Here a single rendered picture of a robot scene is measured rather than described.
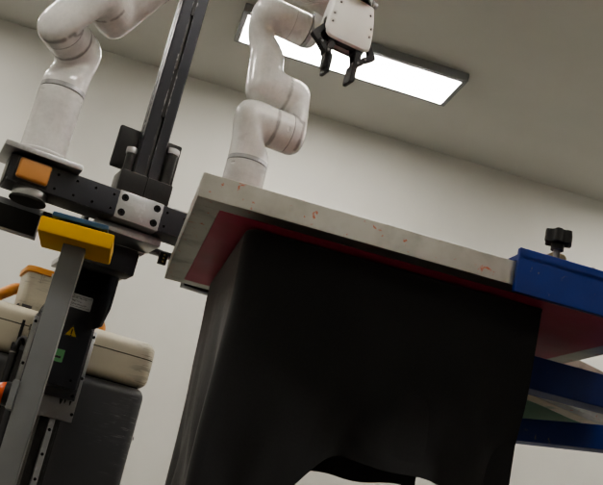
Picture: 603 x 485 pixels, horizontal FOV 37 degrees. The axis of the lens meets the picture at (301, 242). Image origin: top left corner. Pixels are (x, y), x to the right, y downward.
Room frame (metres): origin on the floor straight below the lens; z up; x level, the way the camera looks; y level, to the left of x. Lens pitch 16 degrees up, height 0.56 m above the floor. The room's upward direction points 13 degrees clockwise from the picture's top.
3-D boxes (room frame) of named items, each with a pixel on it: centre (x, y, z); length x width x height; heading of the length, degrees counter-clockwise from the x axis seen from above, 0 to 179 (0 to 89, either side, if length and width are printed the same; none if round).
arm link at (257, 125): (1.97, 0.15, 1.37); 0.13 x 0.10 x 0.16; 113
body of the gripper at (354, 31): (1.60, 0.01, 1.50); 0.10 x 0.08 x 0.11; 113
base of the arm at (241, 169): (1.98, 0.17, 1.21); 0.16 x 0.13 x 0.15; 23
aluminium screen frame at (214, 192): (1.57, -0.18, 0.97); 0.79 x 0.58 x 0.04; 99
